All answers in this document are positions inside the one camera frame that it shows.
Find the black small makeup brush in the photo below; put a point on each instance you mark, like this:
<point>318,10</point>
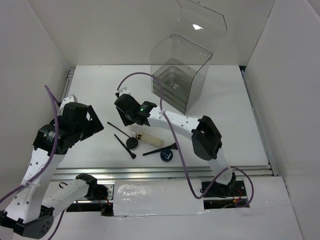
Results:
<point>132,155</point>

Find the aluminium frame rail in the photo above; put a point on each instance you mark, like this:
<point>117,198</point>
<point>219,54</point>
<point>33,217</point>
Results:
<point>151,173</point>

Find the clear acrylic makeup organizer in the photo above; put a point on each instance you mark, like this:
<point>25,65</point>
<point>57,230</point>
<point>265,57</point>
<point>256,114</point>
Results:
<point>180,62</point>

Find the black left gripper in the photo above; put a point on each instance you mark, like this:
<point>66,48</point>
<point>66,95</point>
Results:
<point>94,125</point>

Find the black round compact jar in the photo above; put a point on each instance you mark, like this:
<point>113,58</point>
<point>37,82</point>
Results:
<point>132,143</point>

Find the black thin makeup brush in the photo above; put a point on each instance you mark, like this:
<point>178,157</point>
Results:
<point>118,129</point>

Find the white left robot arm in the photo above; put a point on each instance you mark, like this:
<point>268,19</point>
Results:
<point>30,214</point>

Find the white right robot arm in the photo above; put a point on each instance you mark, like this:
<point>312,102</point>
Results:
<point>202,132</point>

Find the blue round jar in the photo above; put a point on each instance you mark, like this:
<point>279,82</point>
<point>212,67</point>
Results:
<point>166,155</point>

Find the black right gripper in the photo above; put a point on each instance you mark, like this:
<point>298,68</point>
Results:
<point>126,120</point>

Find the black fan makeup brush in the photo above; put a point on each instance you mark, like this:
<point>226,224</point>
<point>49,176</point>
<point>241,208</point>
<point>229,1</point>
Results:
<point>169,147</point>

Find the cream foundation bottle gold collar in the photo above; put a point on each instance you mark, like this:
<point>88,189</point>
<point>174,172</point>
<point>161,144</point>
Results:
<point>148,139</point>

